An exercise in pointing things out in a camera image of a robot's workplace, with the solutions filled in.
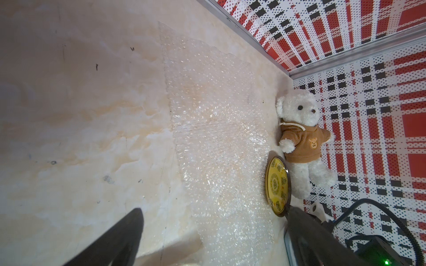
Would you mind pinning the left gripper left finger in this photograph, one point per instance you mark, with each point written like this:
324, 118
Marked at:
116, 247

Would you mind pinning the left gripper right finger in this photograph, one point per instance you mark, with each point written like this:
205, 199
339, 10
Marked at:
309, 244

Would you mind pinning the yellow patterned plate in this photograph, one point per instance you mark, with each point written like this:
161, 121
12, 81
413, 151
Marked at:
278, 186

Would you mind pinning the bubble wrap around yellow plate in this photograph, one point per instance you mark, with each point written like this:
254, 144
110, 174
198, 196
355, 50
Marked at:
224, 131

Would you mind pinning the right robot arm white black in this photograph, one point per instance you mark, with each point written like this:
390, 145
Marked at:
377, 251

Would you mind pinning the white teddy bear brown shirt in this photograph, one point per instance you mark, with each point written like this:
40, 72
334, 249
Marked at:
301, 142

